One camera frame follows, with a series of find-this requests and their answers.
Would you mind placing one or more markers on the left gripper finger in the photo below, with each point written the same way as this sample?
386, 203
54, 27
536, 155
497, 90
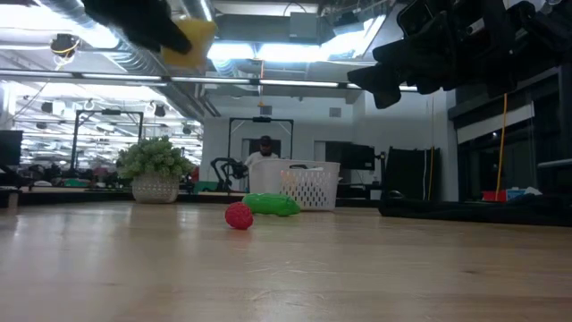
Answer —
161, 33

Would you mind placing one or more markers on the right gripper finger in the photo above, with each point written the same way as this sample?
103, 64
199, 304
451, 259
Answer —
424, 53
384, 87

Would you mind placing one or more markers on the yellow toy lemon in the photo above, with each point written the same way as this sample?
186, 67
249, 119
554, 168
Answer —
199, 42

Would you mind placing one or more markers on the green toy cucumber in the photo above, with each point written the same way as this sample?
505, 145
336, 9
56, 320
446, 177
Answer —
270, 204

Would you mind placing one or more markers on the small red toy raspberry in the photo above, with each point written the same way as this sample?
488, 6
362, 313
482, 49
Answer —
239, 216

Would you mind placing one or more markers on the background black robot arm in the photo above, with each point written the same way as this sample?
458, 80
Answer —
228, 170

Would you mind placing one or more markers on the black monitor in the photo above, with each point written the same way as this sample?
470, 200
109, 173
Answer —
353, 156
10, 147

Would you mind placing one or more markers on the black folding panel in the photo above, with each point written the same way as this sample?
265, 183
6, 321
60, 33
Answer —
411, 174

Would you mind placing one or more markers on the long ceiling tube light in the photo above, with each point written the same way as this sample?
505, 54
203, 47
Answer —
290, 83

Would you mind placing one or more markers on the pale green plant in pot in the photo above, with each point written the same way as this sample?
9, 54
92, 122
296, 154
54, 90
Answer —
154, 163

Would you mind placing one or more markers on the person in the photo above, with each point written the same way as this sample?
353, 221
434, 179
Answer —
263, 156

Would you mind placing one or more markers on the white perforated plastic basket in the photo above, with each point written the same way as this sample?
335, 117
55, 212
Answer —
272, 183

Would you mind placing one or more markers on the red box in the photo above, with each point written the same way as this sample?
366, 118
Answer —
493, 196

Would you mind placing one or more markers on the black cloth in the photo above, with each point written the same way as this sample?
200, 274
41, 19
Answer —
469, 214

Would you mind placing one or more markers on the blue box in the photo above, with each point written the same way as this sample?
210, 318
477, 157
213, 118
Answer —
518, 193

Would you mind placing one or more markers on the silver ventilation duct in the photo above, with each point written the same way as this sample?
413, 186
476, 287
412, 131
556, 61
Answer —
199, 9

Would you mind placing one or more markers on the black ceiling camera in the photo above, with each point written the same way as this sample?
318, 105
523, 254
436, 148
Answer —
64, 44

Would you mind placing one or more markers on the black gantry frame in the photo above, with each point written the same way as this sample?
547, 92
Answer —
109, 112
261, 119

